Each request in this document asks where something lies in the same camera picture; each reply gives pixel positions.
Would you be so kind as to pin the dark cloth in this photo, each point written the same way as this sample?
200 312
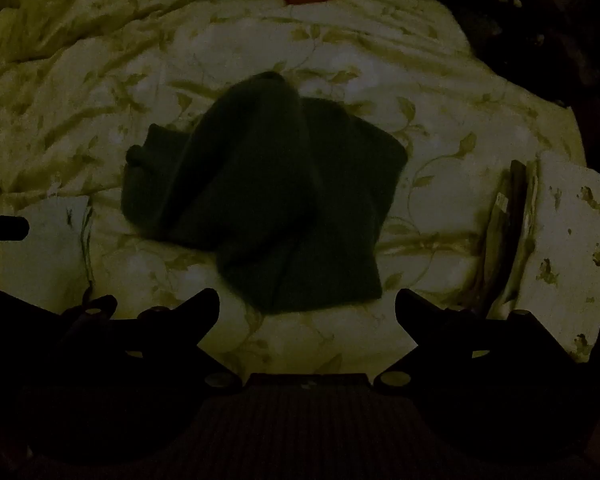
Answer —
545 15

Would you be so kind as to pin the folded white floral cloth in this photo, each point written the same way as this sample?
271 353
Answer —
565 240

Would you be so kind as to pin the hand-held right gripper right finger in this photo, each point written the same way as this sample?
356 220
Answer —
411 308

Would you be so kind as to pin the dark green garment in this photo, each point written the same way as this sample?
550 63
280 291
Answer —
265 185

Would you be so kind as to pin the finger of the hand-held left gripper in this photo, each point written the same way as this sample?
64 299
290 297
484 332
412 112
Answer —
7 227

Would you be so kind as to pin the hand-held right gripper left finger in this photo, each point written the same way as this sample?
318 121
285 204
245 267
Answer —
203 308

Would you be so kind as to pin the floral quilt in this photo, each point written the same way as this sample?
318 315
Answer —
130 85

